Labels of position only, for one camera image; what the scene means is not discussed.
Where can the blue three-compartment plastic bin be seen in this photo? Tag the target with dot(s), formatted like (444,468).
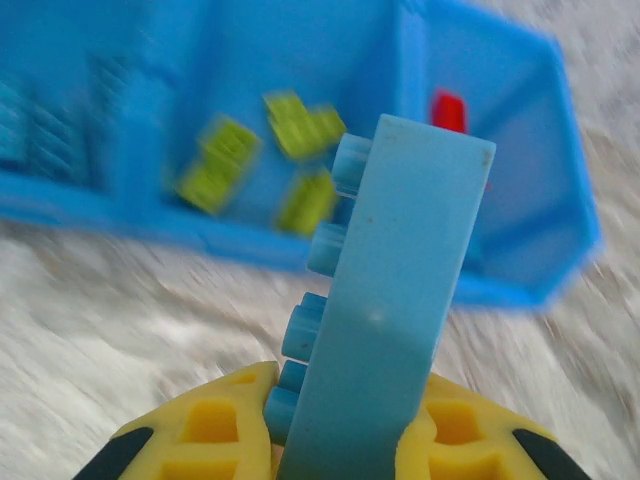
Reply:
(150,75)

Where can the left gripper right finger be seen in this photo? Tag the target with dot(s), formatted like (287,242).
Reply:
(465,440)

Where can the blue lego brick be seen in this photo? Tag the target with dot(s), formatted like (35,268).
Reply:
(395,275)

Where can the green lego brick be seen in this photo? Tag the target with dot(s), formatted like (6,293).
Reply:
(220,165)
(305,125)
(307,202)

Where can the red lego brick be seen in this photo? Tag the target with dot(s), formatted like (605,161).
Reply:
(450,112)

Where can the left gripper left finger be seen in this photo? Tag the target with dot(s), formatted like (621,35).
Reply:
(210,425)

